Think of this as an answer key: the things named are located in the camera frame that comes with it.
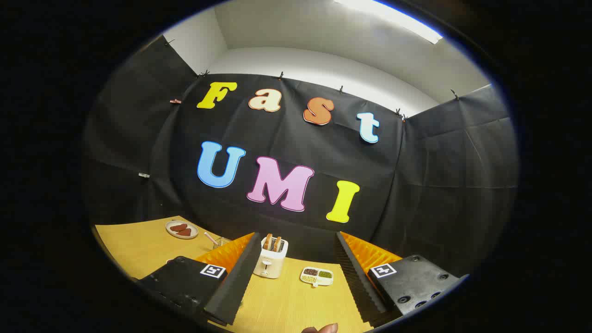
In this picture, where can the small white plate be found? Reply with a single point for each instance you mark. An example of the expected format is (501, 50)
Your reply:
(171, 232)

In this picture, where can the wooden table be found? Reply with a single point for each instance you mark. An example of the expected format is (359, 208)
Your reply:
(286, 305)

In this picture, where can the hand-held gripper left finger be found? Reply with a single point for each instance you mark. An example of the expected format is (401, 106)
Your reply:
(236, 286)

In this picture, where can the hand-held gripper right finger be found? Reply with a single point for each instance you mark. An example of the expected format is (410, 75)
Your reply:
(358, 282)

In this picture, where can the white toaster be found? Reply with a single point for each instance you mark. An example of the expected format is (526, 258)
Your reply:
(270, 264)

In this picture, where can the white divided dish with grains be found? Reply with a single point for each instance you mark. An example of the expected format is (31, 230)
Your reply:
(317, 276)

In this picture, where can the toast bread slice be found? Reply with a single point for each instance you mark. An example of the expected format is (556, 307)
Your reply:
(268, 241)
(277, 244)

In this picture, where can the brown food pieces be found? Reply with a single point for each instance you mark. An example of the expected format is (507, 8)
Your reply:
(182, 230)

